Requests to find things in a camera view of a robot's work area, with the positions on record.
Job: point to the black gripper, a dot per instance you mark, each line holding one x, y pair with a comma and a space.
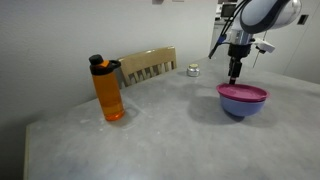
239, 51

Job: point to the pink round lid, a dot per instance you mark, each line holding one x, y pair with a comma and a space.
242, 92

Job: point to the blue plastic bowl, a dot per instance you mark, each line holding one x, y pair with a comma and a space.
241, 106

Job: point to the small glass candle jar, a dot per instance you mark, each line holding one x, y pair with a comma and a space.
193, 70

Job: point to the dark background appliance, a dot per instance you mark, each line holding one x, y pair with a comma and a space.
228, 10

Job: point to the wooden chair with slatted back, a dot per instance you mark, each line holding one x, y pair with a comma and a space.
146, 65

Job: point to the orange water bottle black cap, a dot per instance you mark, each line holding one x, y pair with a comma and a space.
107, 91

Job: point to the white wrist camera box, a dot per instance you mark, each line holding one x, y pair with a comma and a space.
264, 45

